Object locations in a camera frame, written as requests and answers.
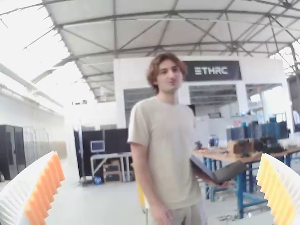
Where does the person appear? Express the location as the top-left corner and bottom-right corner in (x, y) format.
(127, 53), (235, 225)

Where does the dark grey laptop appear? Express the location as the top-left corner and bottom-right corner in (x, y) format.
(189, 154), (248, 185)

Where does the blue metal workbench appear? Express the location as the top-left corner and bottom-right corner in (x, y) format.
(194, 146), (300, 220)

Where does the black cabinet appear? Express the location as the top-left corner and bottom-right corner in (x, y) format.
(0, 125), (26, 180)

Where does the grey metal table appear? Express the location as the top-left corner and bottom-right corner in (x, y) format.
(90, 151), (136, 184)

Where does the computer monitor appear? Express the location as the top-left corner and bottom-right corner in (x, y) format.
(90, 140), (105, 153)

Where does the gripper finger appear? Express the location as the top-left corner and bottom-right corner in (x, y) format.
(0, 151), (66, 225)
(255, 153), (300, 225)

